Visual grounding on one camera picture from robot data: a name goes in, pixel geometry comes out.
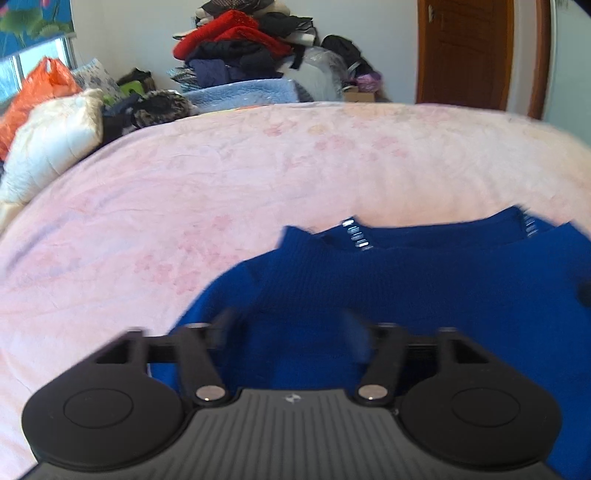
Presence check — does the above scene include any black and green bag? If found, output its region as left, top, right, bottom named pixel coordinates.
left=104, top=68, right=153, bottom=106

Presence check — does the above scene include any brown wooden door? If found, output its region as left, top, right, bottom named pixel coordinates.
left=416, top=0, right=515, bottom=110

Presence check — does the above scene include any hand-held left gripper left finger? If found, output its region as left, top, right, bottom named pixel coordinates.
left=92, top=307, right=238, bottom=408

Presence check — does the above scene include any pile of dark clothes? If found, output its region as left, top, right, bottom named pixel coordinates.
left=194, top=0, right=318, bottom=44

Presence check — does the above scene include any floral pillow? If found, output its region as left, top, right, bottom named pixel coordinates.
left=71, top=58, right=124, bottom=105

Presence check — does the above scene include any red knit garment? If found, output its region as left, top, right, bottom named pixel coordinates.
left=173, top=10, right=293, bottom=61

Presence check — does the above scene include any white quilted jacket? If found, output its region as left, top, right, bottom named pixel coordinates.
left=0, top=88, right=105, bottom=205

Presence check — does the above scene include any dark crumpled garment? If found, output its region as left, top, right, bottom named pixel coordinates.
left=100, top=95, right=140, bottom=140

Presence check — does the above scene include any clear plastic bag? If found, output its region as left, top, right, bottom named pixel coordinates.
left=277, top=46, right=348, bottom=103

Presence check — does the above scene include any window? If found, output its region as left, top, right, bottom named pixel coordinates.
left=0, top=36, right=80, bottom=108

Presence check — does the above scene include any purple plastic bag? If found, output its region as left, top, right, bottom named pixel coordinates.
left=355, top=71, right=382, bottom=94

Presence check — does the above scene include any blue beaded sweater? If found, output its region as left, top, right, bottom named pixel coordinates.
left=161, top=205, right=591, bottom=480

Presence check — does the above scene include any grey patterned cloth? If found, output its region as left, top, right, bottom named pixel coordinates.
left=167, top=67, right=197, bottom=92

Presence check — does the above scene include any black padded jacket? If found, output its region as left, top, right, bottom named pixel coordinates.
left=203, top=41, right=284, bottom=77

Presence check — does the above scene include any navy garment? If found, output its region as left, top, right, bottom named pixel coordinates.
left=189, top=58, right=232, bottom=88

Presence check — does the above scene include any lotus print roller blind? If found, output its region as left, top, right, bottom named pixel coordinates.
left=0, top=0, right=75, bottom=57

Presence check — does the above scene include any wooden door frame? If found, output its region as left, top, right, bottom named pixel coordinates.
left=503, top=0, right=553, bottom=121

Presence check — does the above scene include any light blue folded blanket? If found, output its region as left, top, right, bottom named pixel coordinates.
left=182, top=78, right=311, bottom=112

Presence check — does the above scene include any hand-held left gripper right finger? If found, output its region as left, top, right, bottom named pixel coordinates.
left=344, top=309, right=498, bottom=409

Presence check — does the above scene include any orange plastic bag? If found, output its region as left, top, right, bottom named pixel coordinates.
left=0, top=57, right=82, bottom=160

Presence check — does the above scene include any leopard fur hat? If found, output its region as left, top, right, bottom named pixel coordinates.
left=131, top=90, right=197, bottom=128

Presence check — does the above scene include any pink floral blanket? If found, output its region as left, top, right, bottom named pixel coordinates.
left=0, top=100, right=591, bottom=480

